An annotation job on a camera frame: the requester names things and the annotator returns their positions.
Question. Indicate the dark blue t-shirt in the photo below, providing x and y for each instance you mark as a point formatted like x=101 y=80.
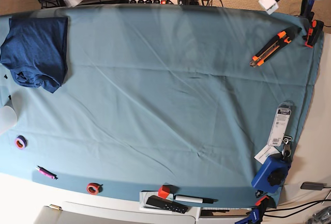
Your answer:
x=35 y=52

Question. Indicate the orange black utility clamp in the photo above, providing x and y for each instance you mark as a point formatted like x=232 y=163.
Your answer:
x=279 y=41

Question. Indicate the power strip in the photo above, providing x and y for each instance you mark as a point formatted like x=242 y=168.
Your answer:
x=163 y=2

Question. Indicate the light blue table cloth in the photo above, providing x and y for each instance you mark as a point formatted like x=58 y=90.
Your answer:
x=160 y=94

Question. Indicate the white paper roll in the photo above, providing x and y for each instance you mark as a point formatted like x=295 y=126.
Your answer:
x=8 y=117

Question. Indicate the purple tape roll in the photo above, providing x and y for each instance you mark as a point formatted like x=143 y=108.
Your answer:
x=20 y=142

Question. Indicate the white blister pack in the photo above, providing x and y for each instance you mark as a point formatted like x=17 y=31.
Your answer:
x=280 y=123

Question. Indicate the metal keys carabiner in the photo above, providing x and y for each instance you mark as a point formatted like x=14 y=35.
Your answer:
x=286 y=151

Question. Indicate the white paper card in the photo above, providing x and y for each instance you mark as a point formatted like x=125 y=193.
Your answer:
x=265 y=152

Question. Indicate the pink pen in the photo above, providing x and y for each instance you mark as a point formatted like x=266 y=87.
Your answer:
x=46 y=173

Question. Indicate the red tape roll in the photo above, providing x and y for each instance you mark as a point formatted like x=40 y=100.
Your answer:
x=94 y=188

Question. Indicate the blue box with knob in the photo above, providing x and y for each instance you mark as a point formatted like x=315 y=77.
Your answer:
x=271 y=174

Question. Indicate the grey adapter box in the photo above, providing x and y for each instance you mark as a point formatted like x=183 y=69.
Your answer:
x=312 y=186

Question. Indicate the orange red cube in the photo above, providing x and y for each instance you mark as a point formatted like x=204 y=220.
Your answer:
x=164 y=191

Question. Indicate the black remote control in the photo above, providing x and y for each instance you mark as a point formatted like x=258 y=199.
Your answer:
x=168 y=205

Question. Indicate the white black marker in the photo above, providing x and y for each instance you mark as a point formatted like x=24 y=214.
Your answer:
x=193 y=199

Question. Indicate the blue orange clamp bottom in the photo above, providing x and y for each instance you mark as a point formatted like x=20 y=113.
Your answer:
x=257 y=213

